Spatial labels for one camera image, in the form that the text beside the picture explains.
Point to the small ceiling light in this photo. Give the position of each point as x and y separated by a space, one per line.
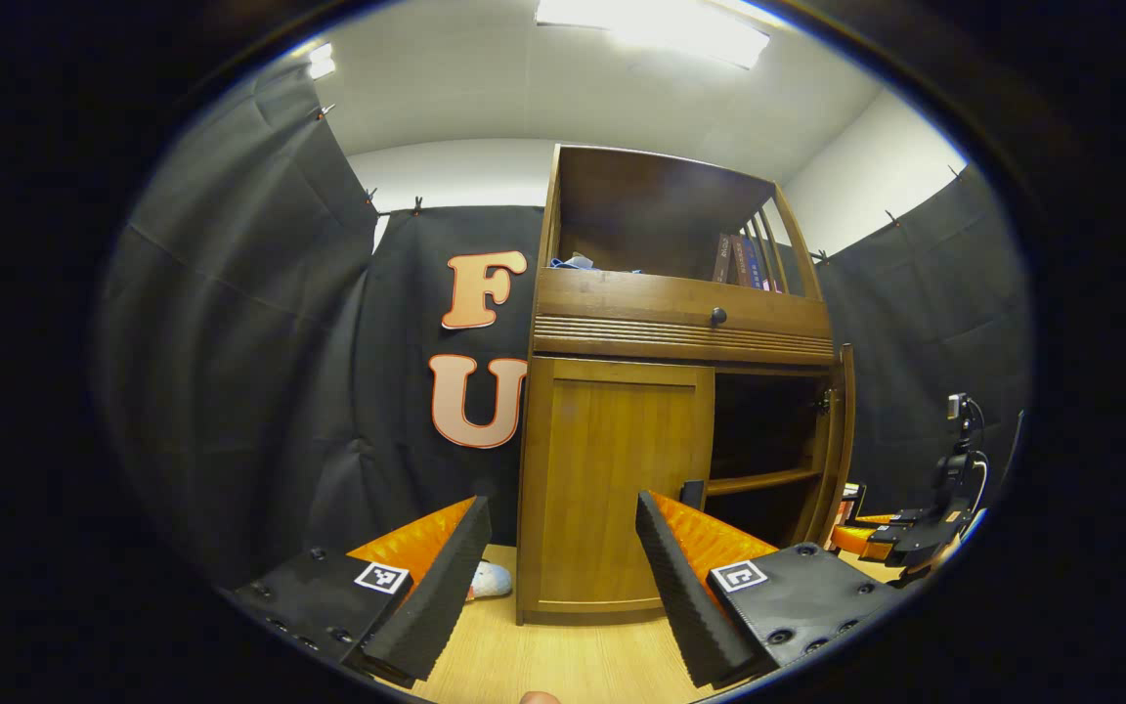
322 61

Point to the wooden cabinet door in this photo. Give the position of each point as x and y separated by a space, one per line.
612 469
842 440

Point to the black drawer knob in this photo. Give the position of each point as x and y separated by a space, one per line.
717 317

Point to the orange white book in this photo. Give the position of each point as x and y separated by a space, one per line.
851 508

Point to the wooden inner shelf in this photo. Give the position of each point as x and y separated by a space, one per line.
758 480

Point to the wooden cabinet drawer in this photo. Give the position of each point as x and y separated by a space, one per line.
671 293

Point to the blue fabric item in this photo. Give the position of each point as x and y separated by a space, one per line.
573 262

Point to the blue book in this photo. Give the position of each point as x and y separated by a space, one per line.
755 264

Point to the metal door hinge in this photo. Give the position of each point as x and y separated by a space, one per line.
825 402

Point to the dark red book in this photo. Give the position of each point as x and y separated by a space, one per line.
739 261

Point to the pale fluffy slipper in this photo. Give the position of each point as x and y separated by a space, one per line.
492 582

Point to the wooden double-door shoe cabinet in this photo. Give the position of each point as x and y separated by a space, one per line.
651 205

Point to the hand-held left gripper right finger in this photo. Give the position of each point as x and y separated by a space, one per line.
680 587

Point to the large ceiling light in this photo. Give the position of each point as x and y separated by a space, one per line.
656 27

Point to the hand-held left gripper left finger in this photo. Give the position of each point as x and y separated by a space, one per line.
446 577

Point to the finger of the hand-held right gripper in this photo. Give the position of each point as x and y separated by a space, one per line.
861 541
890 517

